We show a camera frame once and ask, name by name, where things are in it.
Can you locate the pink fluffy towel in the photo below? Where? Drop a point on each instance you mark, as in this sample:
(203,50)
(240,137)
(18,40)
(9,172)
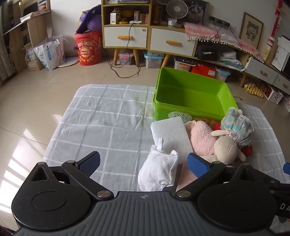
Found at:
(200,136)

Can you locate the purple plush toy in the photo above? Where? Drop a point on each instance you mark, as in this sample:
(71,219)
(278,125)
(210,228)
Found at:
(91,21)

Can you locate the white cloth bag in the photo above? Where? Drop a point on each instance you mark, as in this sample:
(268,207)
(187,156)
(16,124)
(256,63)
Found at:
(158,168)

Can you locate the yellow white bottle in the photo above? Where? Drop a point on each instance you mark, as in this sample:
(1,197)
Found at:
(267,48)

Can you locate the wall power sockets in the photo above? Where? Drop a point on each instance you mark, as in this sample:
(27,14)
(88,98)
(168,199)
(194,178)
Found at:
(218,21)

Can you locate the clear storage box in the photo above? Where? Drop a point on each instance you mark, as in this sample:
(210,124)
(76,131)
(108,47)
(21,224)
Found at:
(222,74)

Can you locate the white blue printed box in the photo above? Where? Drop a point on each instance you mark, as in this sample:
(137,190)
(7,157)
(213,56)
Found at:
(287,103)

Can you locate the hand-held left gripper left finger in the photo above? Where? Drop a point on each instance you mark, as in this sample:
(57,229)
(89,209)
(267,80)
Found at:
(90,162)

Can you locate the white small carton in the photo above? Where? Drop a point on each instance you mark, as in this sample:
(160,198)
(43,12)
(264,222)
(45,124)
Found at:
(115,17)

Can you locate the wooden bookshelf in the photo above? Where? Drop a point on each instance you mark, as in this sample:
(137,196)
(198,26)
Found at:
(34,25)

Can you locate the yellow pot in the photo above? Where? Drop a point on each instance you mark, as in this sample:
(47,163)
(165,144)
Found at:
(126,13)

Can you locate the framed cartoon girl picture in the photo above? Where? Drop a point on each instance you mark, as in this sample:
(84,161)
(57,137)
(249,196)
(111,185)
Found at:
(251,29)

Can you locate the white flat charger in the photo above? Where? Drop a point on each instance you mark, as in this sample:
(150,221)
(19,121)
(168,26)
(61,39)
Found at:
(135,22)

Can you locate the white desk fan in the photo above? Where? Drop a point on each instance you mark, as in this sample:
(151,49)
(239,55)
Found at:
(177,8)

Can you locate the yellow egg tray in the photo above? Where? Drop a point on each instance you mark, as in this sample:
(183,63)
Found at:
(253,90)

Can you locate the clear box pink contents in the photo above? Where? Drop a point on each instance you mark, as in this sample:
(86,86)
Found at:
(125,57)

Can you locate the wooden tv cabinet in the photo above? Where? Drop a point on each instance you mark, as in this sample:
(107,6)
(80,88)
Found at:
(148,34)

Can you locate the red snack bucket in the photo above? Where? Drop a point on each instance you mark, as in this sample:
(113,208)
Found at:
(88,50)

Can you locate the white foam block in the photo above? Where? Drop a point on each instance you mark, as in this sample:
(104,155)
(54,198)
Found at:
(170,136)

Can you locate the clear box dark lid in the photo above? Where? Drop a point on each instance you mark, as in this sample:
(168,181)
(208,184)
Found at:
(184,64)

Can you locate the white drawer with keyhole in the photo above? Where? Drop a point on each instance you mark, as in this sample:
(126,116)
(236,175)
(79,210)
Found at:
(124,37)

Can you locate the white round board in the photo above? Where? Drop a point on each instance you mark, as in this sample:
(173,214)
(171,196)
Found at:
(69,61)

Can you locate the glass jar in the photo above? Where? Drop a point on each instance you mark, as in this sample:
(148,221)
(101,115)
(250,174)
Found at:
(172,23)

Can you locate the white red printed carton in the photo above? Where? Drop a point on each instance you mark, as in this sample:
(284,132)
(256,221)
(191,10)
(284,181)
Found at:
(273,94)

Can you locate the clear box blue lid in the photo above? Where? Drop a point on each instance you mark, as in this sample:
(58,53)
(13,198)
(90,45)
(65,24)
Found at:
(154,60)

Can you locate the yellow toy truck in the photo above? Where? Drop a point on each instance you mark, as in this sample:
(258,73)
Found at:
(156,15)

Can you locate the black bag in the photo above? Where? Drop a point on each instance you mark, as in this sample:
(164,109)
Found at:
(206,52)

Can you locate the small orange box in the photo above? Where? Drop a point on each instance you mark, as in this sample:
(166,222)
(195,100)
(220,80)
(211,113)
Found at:
(141,16)

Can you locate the grey checked blanket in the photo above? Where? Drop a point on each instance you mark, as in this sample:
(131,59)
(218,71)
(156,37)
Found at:
(102,127)

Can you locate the framed cat picture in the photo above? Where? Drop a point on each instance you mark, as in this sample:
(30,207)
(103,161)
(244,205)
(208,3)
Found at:
(198,11)

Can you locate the red cardboard box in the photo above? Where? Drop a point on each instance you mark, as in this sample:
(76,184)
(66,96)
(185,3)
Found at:
(202,70)

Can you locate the red santa hat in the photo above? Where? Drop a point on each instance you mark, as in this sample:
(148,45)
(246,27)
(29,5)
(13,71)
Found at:
(217,127)
(247,151)

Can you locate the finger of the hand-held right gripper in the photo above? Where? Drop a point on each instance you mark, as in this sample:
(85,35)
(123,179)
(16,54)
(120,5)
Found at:
(287,168)

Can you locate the green plastic bin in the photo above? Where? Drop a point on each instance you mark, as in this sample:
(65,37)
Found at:
(188,95)

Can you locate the pile of folded papers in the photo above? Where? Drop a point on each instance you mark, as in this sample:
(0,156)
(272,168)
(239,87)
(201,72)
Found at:
(231,60)

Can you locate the white printed sack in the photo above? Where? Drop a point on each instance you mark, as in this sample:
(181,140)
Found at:
(48,53)

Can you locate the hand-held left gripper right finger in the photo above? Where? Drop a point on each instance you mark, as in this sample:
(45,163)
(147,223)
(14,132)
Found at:
(197,164)

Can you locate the pink table runner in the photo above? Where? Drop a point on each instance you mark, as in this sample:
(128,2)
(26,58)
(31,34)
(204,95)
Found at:
(204,31)

